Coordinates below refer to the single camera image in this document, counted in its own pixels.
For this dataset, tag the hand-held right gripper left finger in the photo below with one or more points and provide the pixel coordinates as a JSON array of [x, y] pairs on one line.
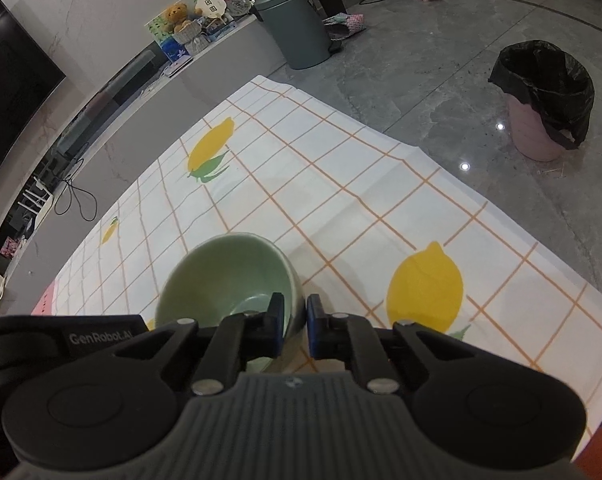
[[279, 325]]

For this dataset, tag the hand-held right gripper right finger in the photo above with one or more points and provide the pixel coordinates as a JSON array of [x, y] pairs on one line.
[[315, 327]]

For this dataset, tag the green ceramic bowl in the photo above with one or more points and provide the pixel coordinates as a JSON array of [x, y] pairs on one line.
[[221, 280]]

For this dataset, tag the white checked lemon tablecloth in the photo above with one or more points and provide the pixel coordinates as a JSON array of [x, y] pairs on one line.
[[331, 200]]

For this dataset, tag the white marble TV cabinet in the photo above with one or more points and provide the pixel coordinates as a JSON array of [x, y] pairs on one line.
[[131, 160]]

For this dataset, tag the black flat television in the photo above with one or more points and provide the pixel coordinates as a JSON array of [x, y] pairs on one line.
[[11, 90]]

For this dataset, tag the blue book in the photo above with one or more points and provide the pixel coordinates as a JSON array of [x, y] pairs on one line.
[[175, 50]]

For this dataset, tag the grey pedal trash bin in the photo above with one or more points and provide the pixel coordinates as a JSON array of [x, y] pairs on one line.
[[296, 25]]

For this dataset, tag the woven basket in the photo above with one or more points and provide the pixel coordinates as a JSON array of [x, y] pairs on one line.
[[188, 37]]

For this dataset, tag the pink bin with black bag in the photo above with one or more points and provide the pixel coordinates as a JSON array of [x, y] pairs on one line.
[[546, 105]]

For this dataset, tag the white round hand fan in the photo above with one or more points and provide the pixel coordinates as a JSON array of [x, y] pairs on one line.
[[212, 9]]

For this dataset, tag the brown teddy bear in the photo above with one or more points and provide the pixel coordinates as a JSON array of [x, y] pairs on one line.
[[176, 16]]

